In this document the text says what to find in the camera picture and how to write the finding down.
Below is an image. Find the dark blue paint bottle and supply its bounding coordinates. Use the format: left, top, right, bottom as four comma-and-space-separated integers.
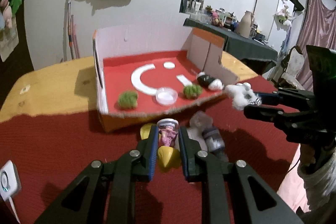
202, 126, 228, 162

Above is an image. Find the white plush alpaca toy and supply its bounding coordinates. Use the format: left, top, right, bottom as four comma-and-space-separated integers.
224, 83, 262, 111

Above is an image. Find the grey eyeshadow case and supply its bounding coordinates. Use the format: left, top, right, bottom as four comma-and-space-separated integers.
174, 127, 208, 151

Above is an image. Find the yellow toy figure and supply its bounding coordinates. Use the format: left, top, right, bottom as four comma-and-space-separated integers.
157, 145, 181, 172

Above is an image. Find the black white sock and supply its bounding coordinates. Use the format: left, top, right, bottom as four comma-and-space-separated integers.
197, 72, 224, 91

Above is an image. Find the yellow bottle cap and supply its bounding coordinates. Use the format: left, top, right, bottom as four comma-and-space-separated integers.
140, 123, 154, 140

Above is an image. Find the pink doll figurine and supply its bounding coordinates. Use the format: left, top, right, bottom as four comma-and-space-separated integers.
157, 118, 179, 147

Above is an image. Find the small green yarn ball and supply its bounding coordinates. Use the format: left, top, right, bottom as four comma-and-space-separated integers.
183, 84, 203, 99

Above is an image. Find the large green yarn ball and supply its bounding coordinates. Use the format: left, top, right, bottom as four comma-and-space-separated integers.
117, 90, 138, 110

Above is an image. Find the clear round plastic lid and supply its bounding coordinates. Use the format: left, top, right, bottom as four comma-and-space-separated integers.
155, 87, 178, 106

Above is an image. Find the person's hand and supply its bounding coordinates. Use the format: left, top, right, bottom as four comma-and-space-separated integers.
299, 144, 319, 174

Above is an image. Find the pink curtain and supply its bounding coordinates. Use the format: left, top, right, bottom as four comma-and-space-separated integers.
297, 0, 335, 91

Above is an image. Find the red knitted table mat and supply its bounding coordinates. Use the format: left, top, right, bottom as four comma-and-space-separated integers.
0, 74, 305, 224

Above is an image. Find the dark green side table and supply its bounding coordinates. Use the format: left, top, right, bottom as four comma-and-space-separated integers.
183, 18, 278, 75

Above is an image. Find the beige ceramic jug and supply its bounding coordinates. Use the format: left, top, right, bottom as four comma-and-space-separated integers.
235, 11, 255, 38

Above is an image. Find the white refrigerator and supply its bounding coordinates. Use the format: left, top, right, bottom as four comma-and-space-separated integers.
253, 0, 294, 53

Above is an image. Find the white square charger device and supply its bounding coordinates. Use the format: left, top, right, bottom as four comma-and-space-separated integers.
0, 160, 22, 201

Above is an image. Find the orange cardboard box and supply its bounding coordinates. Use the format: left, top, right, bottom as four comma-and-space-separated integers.
93, 25, 239, 132

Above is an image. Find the dark wooden door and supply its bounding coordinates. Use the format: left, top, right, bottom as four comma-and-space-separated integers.
1, 0, 34, 105

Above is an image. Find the orange silver pole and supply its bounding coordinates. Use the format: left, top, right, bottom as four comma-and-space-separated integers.
67, 0, 74, 60

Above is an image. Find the beige paper bag on door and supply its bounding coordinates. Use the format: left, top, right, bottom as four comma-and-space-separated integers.
0, 19, 19, 62

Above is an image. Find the pink plush toy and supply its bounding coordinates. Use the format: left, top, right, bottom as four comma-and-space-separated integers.
1, 0, 13, 31

